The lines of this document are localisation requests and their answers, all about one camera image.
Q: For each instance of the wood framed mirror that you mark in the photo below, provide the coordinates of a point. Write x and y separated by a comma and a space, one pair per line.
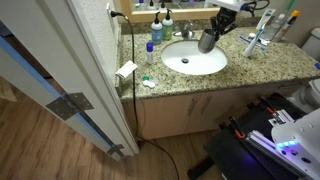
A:
181, 14

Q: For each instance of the green soap pump bottle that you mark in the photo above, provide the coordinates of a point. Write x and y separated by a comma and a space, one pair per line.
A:
167, 23

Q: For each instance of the white paper card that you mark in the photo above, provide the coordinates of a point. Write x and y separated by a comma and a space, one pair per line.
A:
127, 69

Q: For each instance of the blue manual toothbrush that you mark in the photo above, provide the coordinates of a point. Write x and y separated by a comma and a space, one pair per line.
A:
258, 44

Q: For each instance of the small blue box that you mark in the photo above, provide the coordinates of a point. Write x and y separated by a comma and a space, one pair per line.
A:
317, 66

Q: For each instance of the white wall outlet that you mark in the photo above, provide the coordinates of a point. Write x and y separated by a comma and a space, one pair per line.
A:
108, 9

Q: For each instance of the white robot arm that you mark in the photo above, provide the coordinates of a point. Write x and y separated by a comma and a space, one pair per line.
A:
294, 142

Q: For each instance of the white electric toothbrush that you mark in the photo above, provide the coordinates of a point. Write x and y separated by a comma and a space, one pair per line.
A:
259, 28

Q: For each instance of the blue soap pump bottle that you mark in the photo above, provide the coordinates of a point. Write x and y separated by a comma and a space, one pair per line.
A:
156, 30

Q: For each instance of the metal cup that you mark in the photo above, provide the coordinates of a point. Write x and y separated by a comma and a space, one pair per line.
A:
207, 41

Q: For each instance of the wooden vanity cabinet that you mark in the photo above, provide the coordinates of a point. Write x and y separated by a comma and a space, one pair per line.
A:
182, 114

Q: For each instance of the white door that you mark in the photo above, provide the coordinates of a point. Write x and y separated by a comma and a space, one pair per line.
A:
73, 40

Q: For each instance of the toothpaste tube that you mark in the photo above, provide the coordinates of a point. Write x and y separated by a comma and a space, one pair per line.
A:
261, 40

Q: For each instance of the small blue-capped bottle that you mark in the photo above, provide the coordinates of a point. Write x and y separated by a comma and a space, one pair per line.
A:
149, 52

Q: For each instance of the chrome faucet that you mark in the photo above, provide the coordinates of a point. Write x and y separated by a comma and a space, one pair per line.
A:
186, 31

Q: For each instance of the contact lens case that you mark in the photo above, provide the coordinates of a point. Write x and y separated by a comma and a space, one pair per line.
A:
148, 83

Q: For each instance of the white oval sink basin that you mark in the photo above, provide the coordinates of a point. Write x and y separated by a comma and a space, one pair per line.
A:
185, 57

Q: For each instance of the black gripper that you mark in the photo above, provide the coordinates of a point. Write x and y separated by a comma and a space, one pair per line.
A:
224, 22

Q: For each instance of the black robot cart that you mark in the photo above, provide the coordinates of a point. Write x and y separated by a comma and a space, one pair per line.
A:
241, 159

